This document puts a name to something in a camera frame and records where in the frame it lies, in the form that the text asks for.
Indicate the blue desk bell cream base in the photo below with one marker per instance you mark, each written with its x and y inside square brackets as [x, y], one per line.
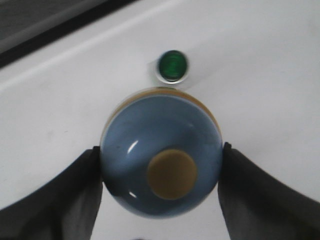
[161, 153]

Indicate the green pushbutton switch white body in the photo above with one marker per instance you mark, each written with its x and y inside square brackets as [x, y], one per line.
[172, 67]

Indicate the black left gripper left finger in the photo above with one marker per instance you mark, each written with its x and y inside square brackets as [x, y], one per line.
[65, 208]

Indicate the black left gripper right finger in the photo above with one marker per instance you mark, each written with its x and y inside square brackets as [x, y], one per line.
[256, 206]

